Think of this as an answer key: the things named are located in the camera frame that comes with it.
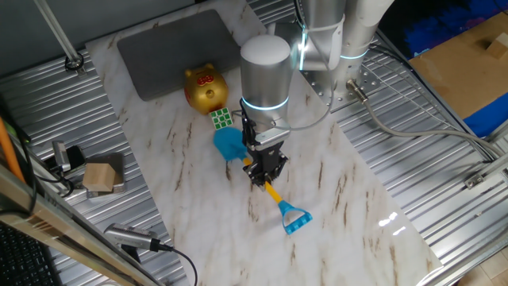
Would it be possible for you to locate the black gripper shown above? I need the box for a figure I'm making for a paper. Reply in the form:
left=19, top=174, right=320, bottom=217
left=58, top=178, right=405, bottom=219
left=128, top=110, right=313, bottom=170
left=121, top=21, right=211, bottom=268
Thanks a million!
left=242, top=146, right=289, bottom=188

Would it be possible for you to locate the blue yellow toy shovel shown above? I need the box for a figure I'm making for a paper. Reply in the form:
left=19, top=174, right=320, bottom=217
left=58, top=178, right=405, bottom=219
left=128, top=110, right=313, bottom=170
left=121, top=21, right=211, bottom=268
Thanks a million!
left=213, top=126, right=314, bottom=236

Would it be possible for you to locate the green white rubik's cube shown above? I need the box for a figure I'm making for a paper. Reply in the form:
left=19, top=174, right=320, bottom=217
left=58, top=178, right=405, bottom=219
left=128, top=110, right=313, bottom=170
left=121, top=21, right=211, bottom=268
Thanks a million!
left=209, top=106, right=234, bottom=131

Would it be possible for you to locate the golden piggy bank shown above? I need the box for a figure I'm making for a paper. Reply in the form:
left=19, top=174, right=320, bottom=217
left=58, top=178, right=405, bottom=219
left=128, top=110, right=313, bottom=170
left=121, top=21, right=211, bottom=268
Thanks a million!
left=183, top=63, right=230, bottom=116

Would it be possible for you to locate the white marble pattern board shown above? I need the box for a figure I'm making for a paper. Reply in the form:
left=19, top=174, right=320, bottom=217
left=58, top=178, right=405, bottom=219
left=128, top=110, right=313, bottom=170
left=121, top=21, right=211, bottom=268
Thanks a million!
left=85, top=0, right=444, bottom=286

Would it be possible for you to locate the grey fabric laptop sleeve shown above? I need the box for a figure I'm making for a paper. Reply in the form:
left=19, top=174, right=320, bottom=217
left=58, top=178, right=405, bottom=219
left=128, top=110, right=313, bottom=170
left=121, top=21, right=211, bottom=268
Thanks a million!
left=116, top=9, right=246, bottom=102

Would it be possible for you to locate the light wooden cube block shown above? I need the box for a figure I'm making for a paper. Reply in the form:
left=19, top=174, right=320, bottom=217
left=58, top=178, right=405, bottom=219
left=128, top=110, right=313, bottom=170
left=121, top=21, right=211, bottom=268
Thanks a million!
left=82, top=162, right=117, bottom=193

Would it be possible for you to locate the brown cardboard box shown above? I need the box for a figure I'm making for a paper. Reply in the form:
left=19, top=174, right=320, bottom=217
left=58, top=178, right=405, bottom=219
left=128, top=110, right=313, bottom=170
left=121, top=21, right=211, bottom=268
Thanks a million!
left=408, top=10, right=508, bottom=120

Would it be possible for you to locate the blue plastic sheet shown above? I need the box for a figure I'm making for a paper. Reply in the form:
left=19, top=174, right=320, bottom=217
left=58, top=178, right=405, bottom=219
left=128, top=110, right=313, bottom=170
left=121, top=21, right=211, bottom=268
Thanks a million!
left=463, top=102, right=508, bottom=138

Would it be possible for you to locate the slanted aluminium pole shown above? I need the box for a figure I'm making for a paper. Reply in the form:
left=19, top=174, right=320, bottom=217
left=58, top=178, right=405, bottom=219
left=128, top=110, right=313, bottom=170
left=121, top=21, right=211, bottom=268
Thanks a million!
left=33, top=0, right=87, bottom=76

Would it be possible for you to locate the orange pole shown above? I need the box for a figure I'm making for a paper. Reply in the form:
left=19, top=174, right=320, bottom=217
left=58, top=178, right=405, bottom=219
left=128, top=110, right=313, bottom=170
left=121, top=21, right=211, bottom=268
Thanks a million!
left=0, top=117, right=27, bottom=184

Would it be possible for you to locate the black keyboard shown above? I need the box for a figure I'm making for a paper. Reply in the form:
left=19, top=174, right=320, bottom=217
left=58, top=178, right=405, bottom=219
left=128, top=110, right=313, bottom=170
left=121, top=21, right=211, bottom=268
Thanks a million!
left=0, top=222, right=63, bottom=286

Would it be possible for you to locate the small wooden block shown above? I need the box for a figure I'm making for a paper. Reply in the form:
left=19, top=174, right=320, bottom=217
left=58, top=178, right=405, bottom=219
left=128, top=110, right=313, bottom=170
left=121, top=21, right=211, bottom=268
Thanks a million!
left=486, top=32, right=508, bottom=60

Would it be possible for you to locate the black camera cable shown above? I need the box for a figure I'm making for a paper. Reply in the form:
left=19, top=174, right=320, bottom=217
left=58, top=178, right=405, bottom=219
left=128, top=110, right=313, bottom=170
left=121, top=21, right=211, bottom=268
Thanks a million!
left=158, top=242, right=198, bottom=286

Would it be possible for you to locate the thick grey base cable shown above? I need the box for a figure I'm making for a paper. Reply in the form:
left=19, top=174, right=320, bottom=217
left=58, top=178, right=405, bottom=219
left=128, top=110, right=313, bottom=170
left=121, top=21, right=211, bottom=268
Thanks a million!
left=345, top=78, right=505, bottom=160

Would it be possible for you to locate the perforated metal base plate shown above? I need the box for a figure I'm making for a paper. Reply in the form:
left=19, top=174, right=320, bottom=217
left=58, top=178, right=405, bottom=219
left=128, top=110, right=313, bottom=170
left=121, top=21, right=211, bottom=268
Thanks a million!
left=301, top=59, right=382, bottom=114

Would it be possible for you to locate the silver ridged camera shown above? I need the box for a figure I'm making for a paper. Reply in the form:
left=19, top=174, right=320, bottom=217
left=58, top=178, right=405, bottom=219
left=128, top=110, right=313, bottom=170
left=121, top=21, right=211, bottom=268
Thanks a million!
left=103, top=222, right=161, bottom=252

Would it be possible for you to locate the small silver camera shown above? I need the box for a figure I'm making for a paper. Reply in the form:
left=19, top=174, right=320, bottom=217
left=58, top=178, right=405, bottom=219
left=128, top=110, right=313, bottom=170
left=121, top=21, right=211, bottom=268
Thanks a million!
left=52, top=140, right=71, bottom=172

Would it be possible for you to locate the small metal corner bracket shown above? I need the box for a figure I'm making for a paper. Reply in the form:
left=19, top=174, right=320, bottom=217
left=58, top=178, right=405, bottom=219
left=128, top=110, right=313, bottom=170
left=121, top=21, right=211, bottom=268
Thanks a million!
left=463, top=172, right=487, bottom=190

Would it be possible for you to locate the aluminium frame bar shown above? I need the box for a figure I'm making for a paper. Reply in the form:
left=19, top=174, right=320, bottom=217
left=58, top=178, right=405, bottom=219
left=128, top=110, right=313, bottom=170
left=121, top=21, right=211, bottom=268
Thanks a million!
left=0, top=164, right=160, bottom=286

